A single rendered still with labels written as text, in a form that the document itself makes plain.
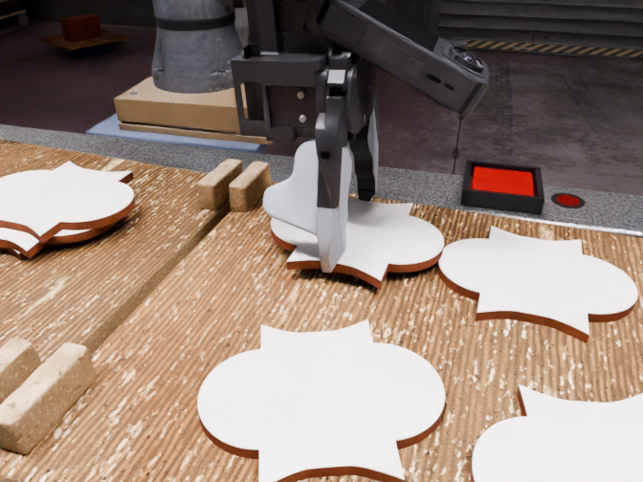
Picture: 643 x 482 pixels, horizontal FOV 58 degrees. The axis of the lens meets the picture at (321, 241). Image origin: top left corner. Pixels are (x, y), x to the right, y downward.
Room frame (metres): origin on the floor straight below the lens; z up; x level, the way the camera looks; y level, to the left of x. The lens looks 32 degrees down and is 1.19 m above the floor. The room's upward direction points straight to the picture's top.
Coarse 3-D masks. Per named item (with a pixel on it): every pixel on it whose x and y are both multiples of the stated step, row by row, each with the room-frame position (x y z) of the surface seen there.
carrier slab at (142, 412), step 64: (192, 256) 0.38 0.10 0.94; (256, 256) 0.38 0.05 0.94; (640, 256) 0.38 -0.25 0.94; (128, 320) 0.30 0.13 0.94; (192, 320) 0.30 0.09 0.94; (256, 320) 0.30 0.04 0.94; (320, 320) 0.30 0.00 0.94; (384, 320) 0.30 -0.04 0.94; (448, 320) 0.30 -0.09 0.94; (512, 320) 0.30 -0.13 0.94; (640, 320) 0.30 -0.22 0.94; (128, 384) 0.24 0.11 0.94; (192, 384) 0.24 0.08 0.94; (448, 384) 0.24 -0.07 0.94; (512, 384) 0.24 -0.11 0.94; (576, 384) 0.24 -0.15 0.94; (640, 384) 0.24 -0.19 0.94; (64, 448) 0.20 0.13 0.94; (128, 448) 0.20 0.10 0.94; (192, 448) 0.20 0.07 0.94; (448, 448) 0.20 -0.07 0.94
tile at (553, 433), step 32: (544, 416) 0.21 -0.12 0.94; (576, 416) 0.21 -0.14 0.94; (608, 416) 0.21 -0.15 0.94; (640, 416) 0.21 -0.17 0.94; (480, 448) 0.19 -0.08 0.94; (512, 448) 0.19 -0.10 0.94; (544, 448) 0.19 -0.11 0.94; (576, 448) 0.19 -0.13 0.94; (608, 448) 0.19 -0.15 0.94; (640, 448) 0.19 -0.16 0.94; (480, 480) 0.17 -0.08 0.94; (512, 480) 0.17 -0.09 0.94; (544, 480) 0.17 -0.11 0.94; (576, 480) 0.17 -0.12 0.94; (608, 480) 0.17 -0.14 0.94; (640, 480) 0.17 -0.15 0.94
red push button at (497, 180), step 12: (480, 168) 0.55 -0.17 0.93; (492, 168) 0.55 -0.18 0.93; (480, 180) 0.53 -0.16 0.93; (492, 180) 0.53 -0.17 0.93; (504, 180) 0.53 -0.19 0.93; (516, 180) 0.53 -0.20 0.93; (528, 180) 0.53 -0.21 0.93; (504, 192) 0.50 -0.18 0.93; (516, 192) 0.50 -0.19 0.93; (528, 192) 0.50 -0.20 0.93
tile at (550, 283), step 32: (448, 256) 0.36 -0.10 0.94; (480, 256) 0.36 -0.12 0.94; (512, 256) 0.36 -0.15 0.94; (544, 256) 0.36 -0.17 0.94; (576, 256) 0.36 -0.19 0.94; (480, 288) 0.32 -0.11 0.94; (512, 288) 0.32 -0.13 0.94; (544, 288) 0.32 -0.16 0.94; (576, 288) 0.32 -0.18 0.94; (608, 288) 0.32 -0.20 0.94; (544, 320) 0.29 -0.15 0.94; (576, 320) 0.29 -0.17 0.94; (608, 320) 0.30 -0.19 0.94
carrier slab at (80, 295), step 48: (0, 144) 0.60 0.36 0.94; (144, 192) 0.49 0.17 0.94; (192, 192) 0.49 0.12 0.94; (96, 240) 0.40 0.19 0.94; (144, 240) 0.40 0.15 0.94; (192, 240) 0.41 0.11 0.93; (0, 288) 0.34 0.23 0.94; (48, 288) 0.34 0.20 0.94; (96, 288) 0.34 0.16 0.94; (144, 288) 0.34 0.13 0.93; (0, 336) 0.28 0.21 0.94; (48, 336) 0.28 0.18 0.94; (96, 336) 0.29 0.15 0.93
